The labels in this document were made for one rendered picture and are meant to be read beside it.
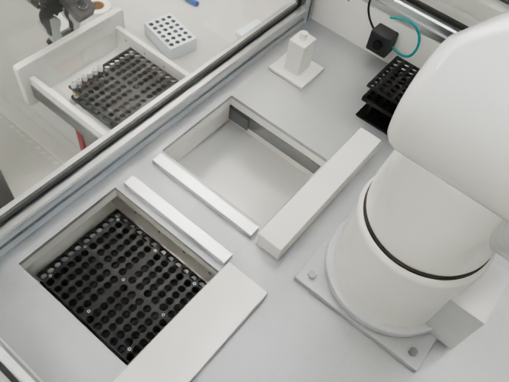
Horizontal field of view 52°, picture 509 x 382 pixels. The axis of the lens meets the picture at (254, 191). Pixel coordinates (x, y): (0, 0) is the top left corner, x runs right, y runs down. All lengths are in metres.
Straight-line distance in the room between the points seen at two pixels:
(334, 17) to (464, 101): 0.92
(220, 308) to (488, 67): 0.57
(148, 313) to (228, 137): 0.46
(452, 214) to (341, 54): 0.67
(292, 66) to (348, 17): 0.19
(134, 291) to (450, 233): 0.51
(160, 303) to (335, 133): 0.47
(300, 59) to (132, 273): 0.54
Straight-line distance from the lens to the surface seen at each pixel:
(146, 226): 1.01
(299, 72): 1.14
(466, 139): 0.38
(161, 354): 0.80
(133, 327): 0.88
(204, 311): 0.82
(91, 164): 0.93
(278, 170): 1.13
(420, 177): 0.63
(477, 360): 0.92
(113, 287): 0.91
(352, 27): 1.26
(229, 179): 1.10
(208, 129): 1.15
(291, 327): 0.84
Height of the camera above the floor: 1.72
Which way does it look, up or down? 55 degrees down
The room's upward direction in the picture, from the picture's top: 11 degrees clockwise
